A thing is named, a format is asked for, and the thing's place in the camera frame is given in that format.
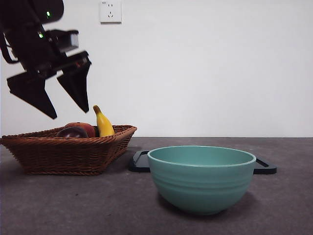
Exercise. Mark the white wall socket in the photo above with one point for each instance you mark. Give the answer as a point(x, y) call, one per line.
point(110, 12)

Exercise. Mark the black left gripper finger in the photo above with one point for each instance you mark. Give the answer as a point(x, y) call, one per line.
point(34, 93)
point(77, 85)

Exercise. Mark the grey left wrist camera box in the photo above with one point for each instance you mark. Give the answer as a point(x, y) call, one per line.
point(72, 40)

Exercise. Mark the yellow banana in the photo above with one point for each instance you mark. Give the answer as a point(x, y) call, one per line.
point(104, 127)

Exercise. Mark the red orange peach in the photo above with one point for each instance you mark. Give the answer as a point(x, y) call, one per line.
point(91, 130)

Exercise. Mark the dark purple plum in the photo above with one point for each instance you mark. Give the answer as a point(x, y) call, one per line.
point(72, 133)

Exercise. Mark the black rectangular tray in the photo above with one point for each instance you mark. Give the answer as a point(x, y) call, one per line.
point(139, 166)

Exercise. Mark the brown wicker basket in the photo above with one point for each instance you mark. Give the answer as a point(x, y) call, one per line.
point(61, 156)

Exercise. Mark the teal ribbed bowl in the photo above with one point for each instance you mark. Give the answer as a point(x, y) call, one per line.
point(203, 186)

